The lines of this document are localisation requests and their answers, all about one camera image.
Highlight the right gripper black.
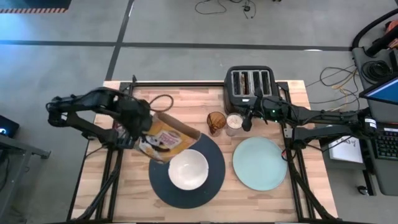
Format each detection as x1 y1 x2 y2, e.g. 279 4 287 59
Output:
241 88 272 132

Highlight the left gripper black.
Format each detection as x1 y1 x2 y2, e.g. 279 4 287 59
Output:
118 98 154 141

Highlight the yellow cereal box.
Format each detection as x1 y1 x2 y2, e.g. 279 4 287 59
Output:
135 111 202 164

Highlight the black four-slot toaster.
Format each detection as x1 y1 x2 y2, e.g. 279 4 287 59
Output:
223 65 280 114

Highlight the clear glass with milk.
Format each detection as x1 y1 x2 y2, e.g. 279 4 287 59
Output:
225 113 244 137

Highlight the amber faceted glass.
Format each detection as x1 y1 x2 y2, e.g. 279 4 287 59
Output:
206 111 227 137

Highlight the pale green plate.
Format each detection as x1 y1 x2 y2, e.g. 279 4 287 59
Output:
232 136 287 192

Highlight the dark round woven placemat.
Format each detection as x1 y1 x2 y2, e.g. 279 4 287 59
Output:
148 133 226 209

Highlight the white ceramic bowl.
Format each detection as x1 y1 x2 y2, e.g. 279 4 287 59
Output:
168 149 210 191

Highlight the white note board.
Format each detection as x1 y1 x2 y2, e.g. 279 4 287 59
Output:
328 136 364 164

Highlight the grey side table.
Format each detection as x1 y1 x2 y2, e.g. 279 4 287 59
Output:
0 133 52 218

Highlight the black device with blue light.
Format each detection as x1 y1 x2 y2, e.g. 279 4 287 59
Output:
0 114 20 139

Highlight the laptop screen with blue picture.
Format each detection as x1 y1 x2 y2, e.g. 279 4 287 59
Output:
359 76 398 105

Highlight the black keyboard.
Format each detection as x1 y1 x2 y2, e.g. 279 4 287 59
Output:
371 126 398 161

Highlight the black tube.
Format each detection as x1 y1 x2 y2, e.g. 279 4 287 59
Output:
365 30 398 57

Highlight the black mat with hazard stripes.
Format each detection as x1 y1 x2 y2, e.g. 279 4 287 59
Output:
0 0 72 14

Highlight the thin arm cable loop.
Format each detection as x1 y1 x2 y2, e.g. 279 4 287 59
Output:
149 94 174 113

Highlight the thin black floor cable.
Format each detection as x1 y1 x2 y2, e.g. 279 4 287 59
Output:
306 63 361 105

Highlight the yellow floor cable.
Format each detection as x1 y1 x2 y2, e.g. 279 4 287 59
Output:
331 70 358 113

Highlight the black floor cable with plug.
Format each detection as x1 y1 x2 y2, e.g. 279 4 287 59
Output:
229 0 257 19

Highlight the black floor cable loop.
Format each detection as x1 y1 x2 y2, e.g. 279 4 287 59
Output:
195 0 228 15

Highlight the coiled black cable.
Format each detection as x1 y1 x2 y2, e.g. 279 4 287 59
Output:
361 60 393 82

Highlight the thick black hose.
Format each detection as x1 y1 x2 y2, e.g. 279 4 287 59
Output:
351 7 398 50

